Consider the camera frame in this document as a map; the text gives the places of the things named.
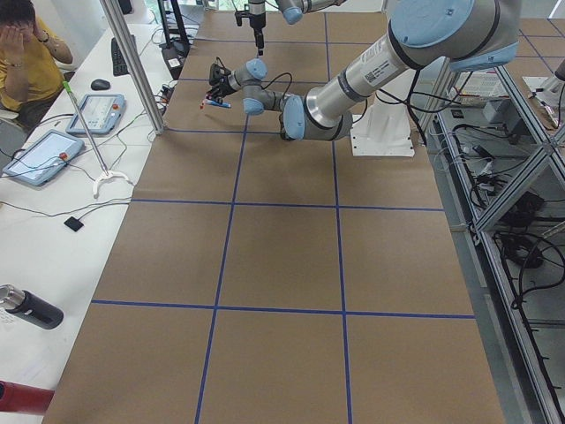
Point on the blue marker pen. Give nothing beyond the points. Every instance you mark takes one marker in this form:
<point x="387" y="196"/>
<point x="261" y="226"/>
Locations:
<point x="224" y="105"/>

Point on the teach pendant near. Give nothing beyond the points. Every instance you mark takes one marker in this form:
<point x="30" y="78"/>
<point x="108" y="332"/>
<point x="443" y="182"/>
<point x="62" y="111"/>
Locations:
<point x="39" y="163"/>

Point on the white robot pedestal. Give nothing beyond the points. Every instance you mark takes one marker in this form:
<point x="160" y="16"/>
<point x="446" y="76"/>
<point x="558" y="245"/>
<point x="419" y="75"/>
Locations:
<point x="384" y="131"/>

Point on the brown paper table cover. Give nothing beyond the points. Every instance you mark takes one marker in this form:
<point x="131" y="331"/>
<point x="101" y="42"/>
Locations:
<point x="258" y="280"/>

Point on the small black square pad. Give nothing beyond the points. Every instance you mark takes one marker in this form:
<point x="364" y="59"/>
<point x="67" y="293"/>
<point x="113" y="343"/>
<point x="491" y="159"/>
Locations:
<point x="73" y="223"/>

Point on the black thermos bottle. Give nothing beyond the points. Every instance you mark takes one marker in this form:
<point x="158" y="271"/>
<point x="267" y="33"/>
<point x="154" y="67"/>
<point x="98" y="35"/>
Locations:
<point x="30" y="308"/>

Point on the white reacher stick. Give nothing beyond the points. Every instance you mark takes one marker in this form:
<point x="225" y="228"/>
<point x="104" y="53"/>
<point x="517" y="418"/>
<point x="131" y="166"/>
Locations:
<point x="107" y="174"/>

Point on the grey aluminium frame post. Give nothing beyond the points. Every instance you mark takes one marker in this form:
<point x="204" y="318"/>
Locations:
<point x="121" y="32"/>

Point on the black keyboard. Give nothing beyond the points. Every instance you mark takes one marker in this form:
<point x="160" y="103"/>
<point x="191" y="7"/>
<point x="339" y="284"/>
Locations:
<point x="119" y="66"/>

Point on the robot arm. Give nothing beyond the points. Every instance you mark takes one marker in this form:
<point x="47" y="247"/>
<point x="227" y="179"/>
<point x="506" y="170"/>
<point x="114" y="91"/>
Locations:
<point x="474" y="35"/>
<point x="292" y="11"/>

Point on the person in yellow shirt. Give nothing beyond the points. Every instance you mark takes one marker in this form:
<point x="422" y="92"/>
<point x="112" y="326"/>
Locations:
<point x="30" y="55"/>

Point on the teach pendant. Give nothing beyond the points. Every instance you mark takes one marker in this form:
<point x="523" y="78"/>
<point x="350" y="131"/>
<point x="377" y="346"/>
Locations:
<point x="39" y="163"/>
<point x="102" y="112"/>

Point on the black computer mouse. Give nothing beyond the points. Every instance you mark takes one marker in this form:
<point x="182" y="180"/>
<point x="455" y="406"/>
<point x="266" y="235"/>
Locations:
<point x="100" y="84"/>

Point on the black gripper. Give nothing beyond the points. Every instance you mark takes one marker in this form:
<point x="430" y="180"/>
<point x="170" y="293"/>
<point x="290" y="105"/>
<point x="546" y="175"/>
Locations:
<point x="222" y="86"/>
<point x="257" y="19"/>

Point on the red bottle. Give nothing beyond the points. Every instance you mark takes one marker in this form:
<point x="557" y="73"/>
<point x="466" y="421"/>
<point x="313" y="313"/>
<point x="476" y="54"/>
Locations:
<point x="20" y="398"/>

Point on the teach pendant far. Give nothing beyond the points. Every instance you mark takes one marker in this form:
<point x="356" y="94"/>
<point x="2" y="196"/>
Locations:
<point x="102" y="112"/>

